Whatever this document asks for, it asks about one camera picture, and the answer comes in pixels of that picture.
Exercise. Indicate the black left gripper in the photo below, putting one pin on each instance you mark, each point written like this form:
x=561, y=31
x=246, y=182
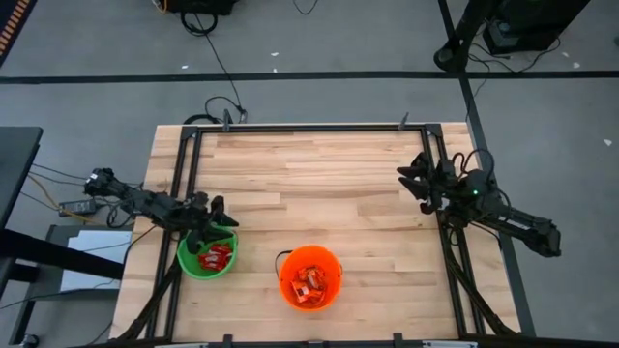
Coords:
x=203, y=217

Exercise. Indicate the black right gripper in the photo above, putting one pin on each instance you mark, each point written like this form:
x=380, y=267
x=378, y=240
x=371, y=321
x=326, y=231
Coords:
x=442, y=183

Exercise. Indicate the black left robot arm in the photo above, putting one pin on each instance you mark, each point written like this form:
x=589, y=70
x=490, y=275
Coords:
x=145, y=205

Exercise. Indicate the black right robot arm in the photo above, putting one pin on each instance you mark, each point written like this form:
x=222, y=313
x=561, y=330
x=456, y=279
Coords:
x=522, y=229

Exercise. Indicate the green plastic halloween bucket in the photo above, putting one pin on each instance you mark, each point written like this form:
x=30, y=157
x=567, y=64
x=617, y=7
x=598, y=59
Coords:
x=189, y=267

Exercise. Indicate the orange plastic halloween bucket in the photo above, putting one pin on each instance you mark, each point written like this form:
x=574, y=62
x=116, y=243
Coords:
x=309, y=256

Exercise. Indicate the white edge plate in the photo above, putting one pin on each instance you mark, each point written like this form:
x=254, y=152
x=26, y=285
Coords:
x=450, y=344
x=181, y=345

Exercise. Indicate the black stand pole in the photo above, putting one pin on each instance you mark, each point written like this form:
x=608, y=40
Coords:
x=454, y=48

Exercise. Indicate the black power brick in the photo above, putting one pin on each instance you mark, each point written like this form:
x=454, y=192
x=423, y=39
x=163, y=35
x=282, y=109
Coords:
x=77, y=207

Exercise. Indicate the black diagonal beam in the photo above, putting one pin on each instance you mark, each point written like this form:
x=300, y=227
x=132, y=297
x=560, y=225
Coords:
x=58, y=256

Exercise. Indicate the black equipment case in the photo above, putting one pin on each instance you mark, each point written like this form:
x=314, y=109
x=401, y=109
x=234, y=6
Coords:
x=532, y=24

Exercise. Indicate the black desk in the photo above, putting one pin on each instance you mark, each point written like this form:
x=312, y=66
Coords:
x=17, y=169

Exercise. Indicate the black caster wheel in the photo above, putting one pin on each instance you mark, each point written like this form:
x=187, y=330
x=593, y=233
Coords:
x=30, y=340

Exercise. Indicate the black box on floor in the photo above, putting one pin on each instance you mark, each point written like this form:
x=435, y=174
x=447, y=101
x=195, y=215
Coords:
x=200, y=6

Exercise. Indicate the dark rug with orange stripes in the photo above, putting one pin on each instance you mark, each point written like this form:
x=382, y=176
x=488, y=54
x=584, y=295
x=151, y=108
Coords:
x=9, y=24

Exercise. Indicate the black frame clamp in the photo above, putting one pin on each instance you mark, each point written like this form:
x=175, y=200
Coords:
x=397, y=339
x=403, y=121
x=227, y=339
x=226, y=119

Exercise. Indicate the black aluminium table frame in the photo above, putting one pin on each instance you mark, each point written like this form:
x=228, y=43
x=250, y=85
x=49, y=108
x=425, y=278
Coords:
x=309, y=128

